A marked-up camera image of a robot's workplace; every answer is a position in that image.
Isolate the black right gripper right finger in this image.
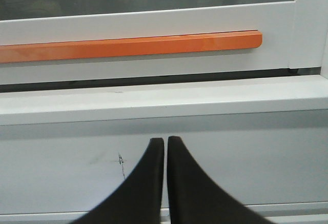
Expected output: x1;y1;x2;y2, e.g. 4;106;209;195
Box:
167;136;269;223

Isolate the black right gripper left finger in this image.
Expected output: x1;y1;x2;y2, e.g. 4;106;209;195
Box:
72;138;164;223

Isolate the orange sash handle bar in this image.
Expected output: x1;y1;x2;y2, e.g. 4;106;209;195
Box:
1;30;263;63

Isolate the white glass sash door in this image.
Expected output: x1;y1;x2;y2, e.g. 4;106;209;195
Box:
1;0;327;90

